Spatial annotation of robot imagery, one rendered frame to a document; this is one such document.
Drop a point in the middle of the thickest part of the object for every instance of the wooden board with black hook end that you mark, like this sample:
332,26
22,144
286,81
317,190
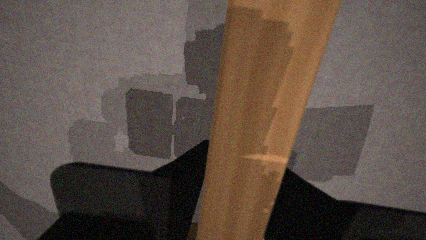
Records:
271,54

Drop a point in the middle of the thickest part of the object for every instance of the brown wooden post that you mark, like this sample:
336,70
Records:
192,235

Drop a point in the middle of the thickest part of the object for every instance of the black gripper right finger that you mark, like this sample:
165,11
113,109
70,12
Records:
303,212

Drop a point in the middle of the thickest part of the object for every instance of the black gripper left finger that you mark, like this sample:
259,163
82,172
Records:
166,197

